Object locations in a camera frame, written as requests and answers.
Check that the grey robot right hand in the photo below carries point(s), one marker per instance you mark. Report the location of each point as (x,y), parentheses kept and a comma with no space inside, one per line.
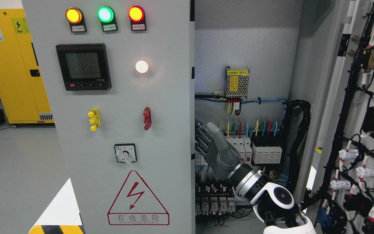
(218,153)

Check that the grey cabinet door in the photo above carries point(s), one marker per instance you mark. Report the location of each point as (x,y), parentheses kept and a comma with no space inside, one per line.
(334,71)
(164,151)

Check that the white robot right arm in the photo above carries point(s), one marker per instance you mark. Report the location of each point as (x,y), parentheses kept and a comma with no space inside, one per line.
(272,203)

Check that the white breaker and socket row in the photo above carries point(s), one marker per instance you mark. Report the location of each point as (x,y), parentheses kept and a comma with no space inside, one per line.
(243,146)

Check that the relay and terminal row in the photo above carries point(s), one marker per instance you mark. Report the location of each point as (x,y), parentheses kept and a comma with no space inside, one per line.
(214,197)

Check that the black surge protector block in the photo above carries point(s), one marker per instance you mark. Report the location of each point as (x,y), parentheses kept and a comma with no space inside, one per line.
(266,150)

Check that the metal mesh power supply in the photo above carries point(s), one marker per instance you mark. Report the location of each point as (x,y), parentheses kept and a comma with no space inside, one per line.
(236,81)

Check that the red electric hazard sticker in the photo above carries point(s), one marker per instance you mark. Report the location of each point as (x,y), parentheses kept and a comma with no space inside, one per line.
(137,205)

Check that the white indicator lamp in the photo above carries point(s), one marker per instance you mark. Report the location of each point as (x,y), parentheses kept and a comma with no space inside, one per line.
(141,66)

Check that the black digital power meter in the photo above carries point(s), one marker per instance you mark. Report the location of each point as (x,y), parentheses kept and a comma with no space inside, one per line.
(84,66)

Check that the red indicator lamp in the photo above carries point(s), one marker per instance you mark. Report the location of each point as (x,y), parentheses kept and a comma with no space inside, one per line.
(137,18)

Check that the green indicator lamp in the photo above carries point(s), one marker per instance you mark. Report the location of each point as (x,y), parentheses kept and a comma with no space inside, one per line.
(107,19)

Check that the amber indicator lamp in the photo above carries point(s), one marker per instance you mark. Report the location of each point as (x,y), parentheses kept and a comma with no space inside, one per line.
(76,20)

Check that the yellow safety cabinet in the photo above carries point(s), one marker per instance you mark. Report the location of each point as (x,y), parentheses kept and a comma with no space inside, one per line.
(22,90)

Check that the red terminal post block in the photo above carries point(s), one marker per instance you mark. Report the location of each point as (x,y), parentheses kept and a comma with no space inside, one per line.
(147,118)

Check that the grey cabinet enclosure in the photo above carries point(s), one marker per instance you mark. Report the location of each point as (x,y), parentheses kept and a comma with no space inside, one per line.
(289,47)

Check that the yellow terminal post block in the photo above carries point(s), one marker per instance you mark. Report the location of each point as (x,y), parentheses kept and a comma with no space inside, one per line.
(94,116)

